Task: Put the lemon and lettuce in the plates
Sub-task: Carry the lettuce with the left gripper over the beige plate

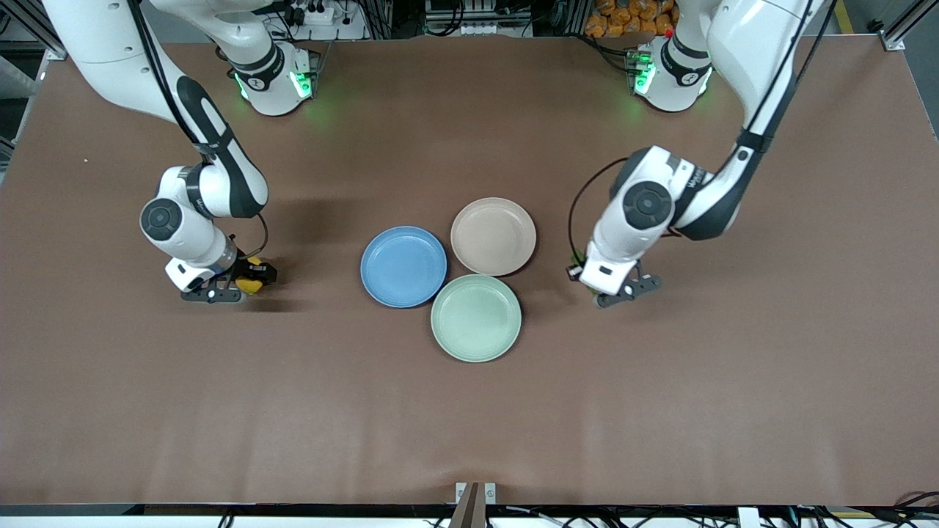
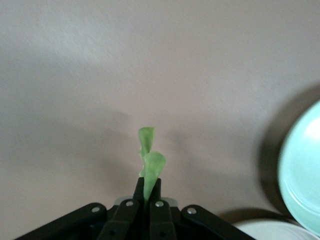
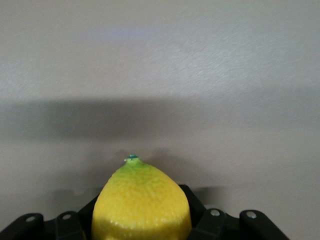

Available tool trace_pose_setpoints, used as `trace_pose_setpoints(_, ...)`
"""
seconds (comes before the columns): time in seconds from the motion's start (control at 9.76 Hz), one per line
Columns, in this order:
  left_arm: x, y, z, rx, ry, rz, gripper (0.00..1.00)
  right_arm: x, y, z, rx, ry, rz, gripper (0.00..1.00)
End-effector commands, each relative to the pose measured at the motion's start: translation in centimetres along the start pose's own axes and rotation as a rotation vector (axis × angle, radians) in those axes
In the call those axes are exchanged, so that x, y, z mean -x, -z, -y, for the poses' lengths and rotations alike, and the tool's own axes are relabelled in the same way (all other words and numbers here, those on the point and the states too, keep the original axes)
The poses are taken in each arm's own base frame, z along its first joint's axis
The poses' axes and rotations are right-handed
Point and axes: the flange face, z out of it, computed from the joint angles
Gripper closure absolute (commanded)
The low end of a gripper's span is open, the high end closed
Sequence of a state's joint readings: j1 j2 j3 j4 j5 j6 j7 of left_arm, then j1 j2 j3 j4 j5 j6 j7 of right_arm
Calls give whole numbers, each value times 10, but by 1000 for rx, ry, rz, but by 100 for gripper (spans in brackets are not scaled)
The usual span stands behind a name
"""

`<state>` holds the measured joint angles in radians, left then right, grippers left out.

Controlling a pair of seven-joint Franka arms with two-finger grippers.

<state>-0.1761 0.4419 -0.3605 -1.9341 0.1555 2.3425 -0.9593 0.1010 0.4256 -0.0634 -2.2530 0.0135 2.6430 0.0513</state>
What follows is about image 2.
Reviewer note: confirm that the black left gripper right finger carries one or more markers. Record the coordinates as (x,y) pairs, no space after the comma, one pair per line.
(161,220)

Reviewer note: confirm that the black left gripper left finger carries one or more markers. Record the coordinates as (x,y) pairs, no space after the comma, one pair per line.
(122,220)

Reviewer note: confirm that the green lettuce leaf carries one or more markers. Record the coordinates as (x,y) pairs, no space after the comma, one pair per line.
(152,167)

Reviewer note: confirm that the beige pink plate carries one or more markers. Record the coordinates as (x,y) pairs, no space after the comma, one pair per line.
(270,232)

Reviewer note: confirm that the brown table cover sheet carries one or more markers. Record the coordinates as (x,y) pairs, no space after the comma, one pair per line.
(125,75)

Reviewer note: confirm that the pale green plate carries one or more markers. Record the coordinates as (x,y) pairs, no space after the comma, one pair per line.
(302,170)

